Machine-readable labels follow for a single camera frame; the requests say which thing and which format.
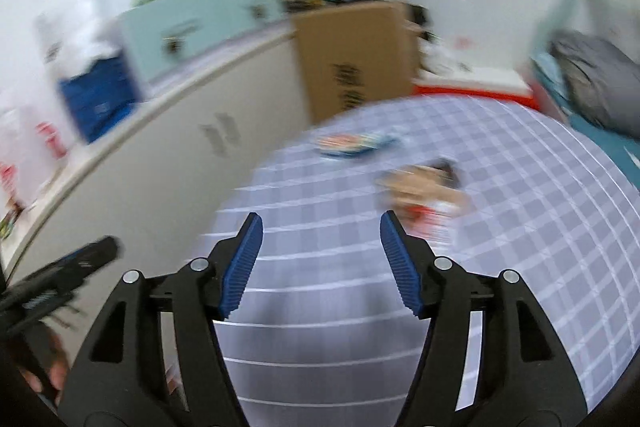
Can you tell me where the black clothes heap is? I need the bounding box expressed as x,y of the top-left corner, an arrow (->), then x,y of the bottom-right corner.
406,4 -> 432,44

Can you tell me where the grey duvet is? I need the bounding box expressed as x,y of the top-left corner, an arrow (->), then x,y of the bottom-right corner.
549,31 -> 640,138

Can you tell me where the tall cardboard box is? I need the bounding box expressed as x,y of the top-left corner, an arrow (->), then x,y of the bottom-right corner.
292,2 -> 418,126

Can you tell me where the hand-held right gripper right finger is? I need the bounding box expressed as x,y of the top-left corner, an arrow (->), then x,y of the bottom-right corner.
380,209 -> 588,427

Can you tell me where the blue snack packet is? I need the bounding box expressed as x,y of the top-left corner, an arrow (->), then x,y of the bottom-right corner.
312,133 -> 401,158

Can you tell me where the checked grey tablecloth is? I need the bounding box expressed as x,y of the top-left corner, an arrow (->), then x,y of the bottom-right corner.
200,97 -> 640,414

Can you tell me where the blue woven bag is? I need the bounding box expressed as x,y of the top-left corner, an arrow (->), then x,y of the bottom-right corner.
57,54 -> 144,144

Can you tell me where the green wrapper scrap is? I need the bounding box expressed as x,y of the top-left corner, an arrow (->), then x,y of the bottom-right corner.
0,197 -> 27,239

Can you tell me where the person's left hand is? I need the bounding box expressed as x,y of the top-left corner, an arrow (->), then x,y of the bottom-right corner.
20,334 -> 71,408

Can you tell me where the teal drawer unit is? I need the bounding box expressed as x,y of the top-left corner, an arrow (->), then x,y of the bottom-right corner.
117,0 -> 287,86

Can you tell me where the white low platform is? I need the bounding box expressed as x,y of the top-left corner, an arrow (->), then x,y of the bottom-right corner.
412,69 -> 537,108

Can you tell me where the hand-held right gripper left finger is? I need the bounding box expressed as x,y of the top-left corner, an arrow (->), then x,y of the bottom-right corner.
57,212 -> 264,427

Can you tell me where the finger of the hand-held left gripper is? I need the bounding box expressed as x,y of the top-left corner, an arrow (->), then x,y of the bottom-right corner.
27,236 -> 121,294
0,284 -> 83,334

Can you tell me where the white shopping bag black print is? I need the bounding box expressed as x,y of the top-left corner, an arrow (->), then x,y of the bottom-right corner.
35,0 -> 127,78

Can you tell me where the long white cabinet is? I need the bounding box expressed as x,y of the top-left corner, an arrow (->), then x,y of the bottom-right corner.
0,32 -> 313,293

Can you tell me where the white plastic bag red print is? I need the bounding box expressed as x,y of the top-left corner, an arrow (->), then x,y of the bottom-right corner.
0,104 -> 71,208

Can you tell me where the teal bedsheet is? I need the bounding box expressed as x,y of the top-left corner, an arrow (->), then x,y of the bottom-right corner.
530,52 -> 640,180

